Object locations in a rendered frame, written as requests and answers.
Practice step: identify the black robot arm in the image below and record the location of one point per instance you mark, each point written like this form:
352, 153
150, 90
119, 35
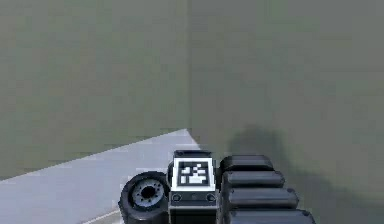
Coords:
253, 196

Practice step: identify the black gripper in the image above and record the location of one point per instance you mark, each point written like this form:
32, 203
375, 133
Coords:
146, 196

